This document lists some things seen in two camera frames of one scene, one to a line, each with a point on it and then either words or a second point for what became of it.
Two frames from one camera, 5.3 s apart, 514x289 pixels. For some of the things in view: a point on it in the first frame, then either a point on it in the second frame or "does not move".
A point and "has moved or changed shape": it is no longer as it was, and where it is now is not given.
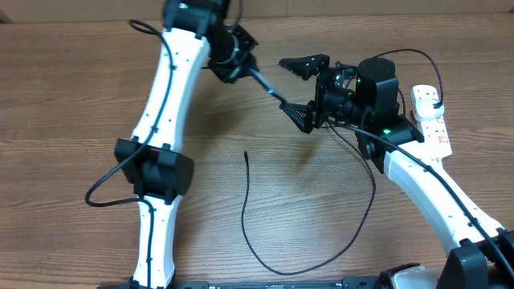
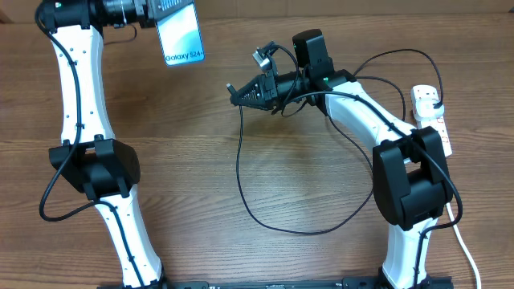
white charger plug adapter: [425, 107] does not move
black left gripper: [230, 74] -> [148, 20]
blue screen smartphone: [267, 85] has moved or changed shape
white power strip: [435, 134] does not move
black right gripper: [328, 78] -> [268, 92]
